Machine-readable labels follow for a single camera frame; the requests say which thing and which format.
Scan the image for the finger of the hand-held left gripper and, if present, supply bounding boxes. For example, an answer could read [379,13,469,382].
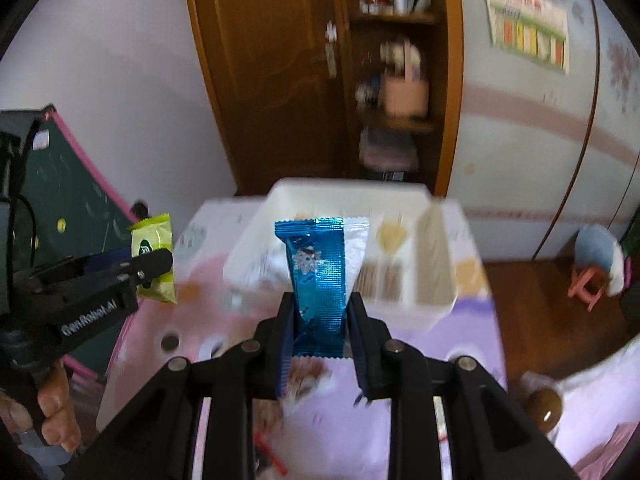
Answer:
[87,247,174,290]
[92,247,137,262]

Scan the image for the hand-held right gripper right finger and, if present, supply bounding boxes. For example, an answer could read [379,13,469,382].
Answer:
[346,291,578,480]

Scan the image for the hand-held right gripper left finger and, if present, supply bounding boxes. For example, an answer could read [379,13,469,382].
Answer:
[65,291,298,480]

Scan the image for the green snack packet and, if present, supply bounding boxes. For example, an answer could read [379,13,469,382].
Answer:
[130,213,180,306]

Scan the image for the shiny blue snack packet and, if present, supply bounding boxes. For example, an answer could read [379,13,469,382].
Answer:
[274,217,347,360]

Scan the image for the white grey snack packet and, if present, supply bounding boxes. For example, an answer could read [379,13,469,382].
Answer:
[342,215,375,286]

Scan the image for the white plastic bin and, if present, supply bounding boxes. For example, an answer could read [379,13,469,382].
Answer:
[222,177,458,331]

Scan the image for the clear yellow cracker packet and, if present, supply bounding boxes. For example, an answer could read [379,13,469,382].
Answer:
[375,220,413,256]

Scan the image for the person's left hand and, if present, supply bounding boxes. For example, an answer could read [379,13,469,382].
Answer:
[0,357,82,453]

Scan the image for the pink framed green chalkboard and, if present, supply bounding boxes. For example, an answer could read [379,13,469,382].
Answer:
[20,105,151,378]

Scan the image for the small red black packet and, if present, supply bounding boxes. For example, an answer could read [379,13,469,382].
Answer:
[252,430,290,476]

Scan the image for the brown round object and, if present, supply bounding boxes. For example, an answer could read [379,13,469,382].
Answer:
[524,389,564,433]

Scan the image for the folded towels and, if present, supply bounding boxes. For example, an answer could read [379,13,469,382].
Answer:
[359,127,420,173]

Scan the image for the brown wooden door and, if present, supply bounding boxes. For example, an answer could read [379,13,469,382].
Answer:
[182,0,351,196]

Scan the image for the pink plastic stool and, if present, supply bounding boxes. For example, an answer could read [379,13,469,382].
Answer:
[567,266,613,312]

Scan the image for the floral wardrobe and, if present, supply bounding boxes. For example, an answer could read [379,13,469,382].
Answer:
[440,0,640,261]

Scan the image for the pink basket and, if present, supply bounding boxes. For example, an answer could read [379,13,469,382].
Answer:
[381,42,431,120]

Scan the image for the pink cloth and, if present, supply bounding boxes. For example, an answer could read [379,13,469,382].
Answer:
[575,420,640,480]

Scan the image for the dark cloth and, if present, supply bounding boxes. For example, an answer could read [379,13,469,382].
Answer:
[620,220,640,336]

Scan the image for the wooden corner shelf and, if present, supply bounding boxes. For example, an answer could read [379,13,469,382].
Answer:
[340,0,465,196]

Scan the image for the metal door handle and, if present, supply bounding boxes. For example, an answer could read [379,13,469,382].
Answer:
[324,20,340,79]

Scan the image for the wall calendar poster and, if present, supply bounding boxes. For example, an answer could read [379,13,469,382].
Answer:
[479,0,572,77]

